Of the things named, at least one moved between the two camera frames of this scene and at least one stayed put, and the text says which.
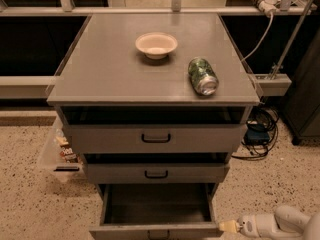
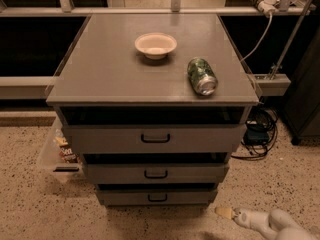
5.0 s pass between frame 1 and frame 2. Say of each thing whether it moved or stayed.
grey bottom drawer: moved
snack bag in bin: stayed
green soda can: stayed
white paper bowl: stayed
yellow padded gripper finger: moved
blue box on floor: stayed
